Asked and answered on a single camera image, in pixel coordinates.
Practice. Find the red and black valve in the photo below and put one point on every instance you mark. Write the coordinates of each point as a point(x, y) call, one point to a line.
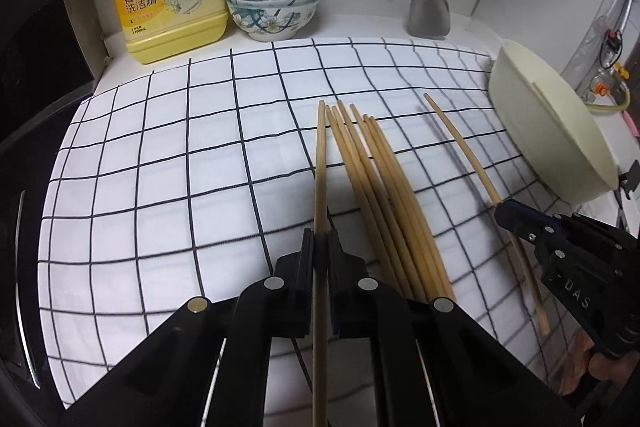
point(612, 39)

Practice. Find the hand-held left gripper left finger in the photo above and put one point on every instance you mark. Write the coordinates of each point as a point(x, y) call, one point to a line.
point(300, 277)

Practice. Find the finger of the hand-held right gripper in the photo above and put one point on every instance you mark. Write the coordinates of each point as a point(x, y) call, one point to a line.
point(537, 213)
point(522, 229)

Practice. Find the bundle of bamboo chopsticks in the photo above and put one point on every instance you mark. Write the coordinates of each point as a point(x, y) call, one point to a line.
point(385, 207)

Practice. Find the white checked cloth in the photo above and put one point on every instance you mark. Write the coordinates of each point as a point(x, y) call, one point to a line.
point(175, 167)

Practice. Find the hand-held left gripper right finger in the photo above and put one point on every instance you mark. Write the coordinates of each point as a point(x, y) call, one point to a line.
point(345, 277)

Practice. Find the brass gas valve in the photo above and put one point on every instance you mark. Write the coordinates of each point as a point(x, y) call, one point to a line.
point(621, 71)

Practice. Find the person's right hand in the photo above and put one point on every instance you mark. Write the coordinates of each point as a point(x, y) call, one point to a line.
point(607, 369)

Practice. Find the cream plastic basin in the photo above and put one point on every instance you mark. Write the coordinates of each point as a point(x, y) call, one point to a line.
point(545, 132)

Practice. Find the single bamboo chopstick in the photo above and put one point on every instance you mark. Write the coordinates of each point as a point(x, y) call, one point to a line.
point(465, 142)
point(320, 187)

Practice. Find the black stove pot support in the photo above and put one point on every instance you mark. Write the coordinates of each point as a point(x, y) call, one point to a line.
point(631, 184)

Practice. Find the black kitchen appliance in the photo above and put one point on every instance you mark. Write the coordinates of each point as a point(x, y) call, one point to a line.
point(40, 32)

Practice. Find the pink plastic object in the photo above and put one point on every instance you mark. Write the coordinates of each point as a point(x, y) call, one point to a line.
point(631, 119)

